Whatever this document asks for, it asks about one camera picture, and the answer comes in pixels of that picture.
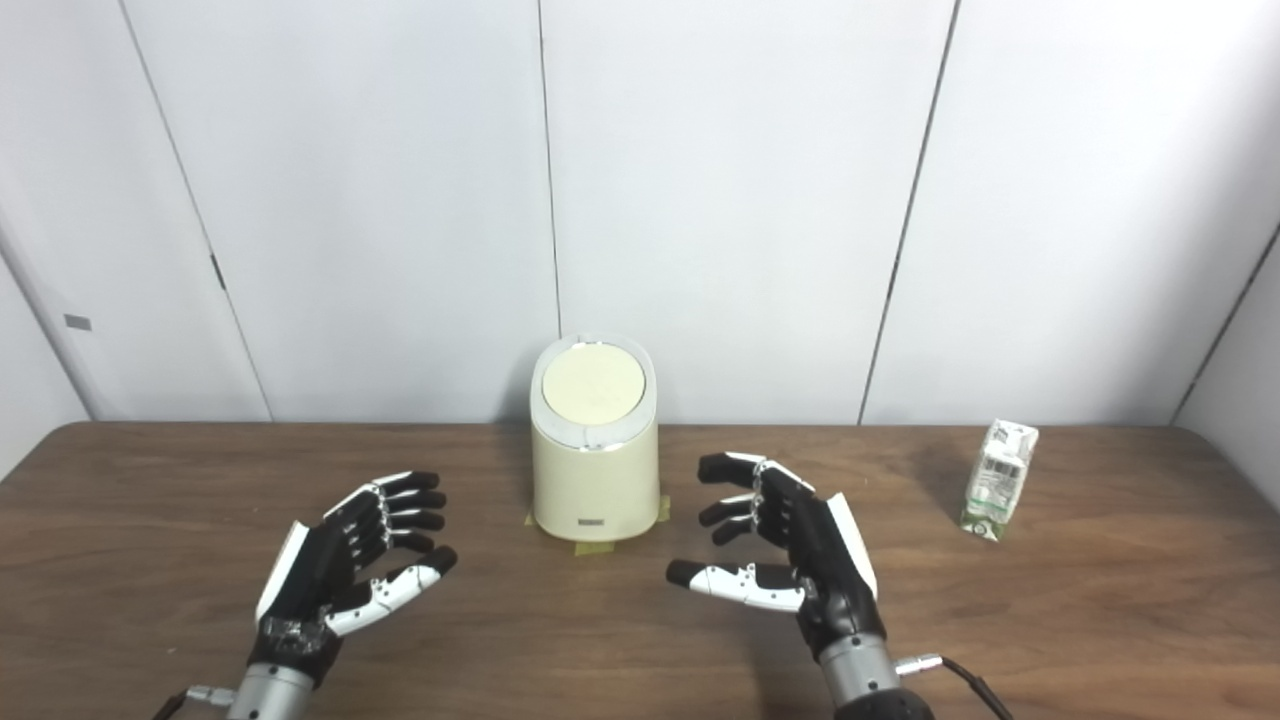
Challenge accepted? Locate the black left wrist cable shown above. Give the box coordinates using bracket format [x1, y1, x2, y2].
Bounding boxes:
[152, 685, 241, 720]

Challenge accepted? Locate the white green milk carton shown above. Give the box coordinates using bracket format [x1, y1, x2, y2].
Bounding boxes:
[960, 419, 1040, 542]

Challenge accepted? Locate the cream round bin lid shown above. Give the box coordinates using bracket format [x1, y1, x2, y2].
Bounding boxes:
[542, 343, 648, 425]

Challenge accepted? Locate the cream-colored bin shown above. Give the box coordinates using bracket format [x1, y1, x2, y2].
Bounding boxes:
[529, 333, 661, 542]

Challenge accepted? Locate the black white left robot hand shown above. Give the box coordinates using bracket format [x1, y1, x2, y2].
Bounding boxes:
[247, 471, 459, 691]

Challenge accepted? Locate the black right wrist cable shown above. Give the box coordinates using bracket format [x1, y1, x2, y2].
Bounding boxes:
[895, 654, 1013, 720]

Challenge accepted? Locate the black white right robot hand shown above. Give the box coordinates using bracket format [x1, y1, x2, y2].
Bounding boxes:
[667, 452, 888, 663]

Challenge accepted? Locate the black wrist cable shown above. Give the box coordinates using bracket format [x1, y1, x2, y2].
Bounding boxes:
[152, 685, 241, 720]
[895, 654, 1013, 720]

